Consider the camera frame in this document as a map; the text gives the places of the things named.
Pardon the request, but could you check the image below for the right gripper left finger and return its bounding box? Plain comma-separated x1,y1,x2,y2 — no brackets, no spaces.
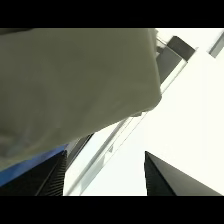
0,149,68,197

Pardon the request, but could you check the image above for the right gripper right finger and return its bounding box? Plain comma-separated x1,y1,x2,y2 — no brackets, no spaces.
144,150,223,197

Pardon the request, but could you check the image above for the olive green T-shirt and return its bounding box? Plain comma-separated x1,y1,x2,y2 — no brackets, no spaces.
0,28,163,173

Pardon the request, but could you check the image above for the silver frame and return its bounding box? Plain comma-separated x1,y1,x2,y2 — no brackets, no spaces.
63,59,188,197

